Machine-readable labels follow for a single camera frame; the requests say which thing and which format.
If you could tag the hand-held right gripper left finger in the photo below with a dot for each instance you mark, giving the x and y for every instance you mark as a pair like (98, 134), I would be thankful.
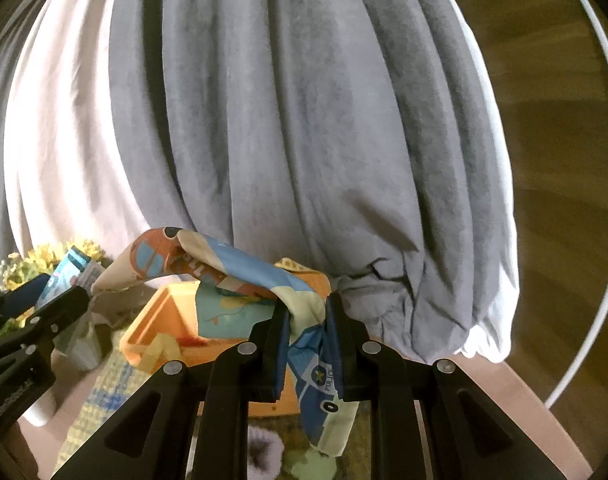
(280, 345)

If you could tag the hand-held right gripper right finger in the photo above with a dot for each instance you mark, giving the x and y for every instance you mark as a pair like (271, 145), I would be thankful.
(335, 345)

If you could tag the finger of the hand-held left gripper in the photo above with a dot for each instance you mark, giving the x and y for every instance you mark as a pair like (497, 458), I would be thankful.
(58, 307)
(26, 294)

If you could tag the light blue printed cloth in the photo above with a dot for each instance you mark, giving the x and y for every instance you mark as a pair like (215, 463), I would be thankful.
(66, 272)

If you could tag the car print cloth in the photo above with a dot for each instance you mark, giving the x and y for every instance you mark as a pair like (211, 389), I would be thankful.
(244, 270)

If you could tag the orange plastic box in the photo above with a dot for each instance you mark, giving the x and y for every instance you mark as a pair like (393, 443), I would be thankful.
(163, 320)

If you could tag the yellow flowers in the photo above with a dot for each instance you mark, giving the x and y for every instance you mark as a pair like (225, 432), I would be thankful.
(48, 252)

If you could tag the white pot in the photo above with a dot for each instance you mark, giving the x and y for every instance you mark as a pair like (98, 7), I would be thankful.
(86, 352)

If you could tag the patterned play mat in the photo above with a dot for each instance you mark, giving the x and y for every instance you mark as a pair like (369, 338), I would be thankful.
(113, 400)

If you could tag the grey fluffy toy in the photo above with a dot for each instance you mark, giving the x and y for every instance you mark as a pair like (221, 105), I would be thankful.
(264, 447)

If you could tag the white cloth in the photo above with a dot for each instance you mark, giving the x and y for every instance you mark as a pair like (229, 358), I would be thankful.
(63, 150)

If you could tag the grey cloth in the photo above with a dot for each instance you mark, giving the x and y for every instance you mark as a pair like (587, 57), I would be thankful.
(284, 135)

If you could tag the white hoop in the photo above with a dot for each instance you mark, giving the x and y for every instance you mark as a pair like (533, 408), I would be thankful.
(555, 394)

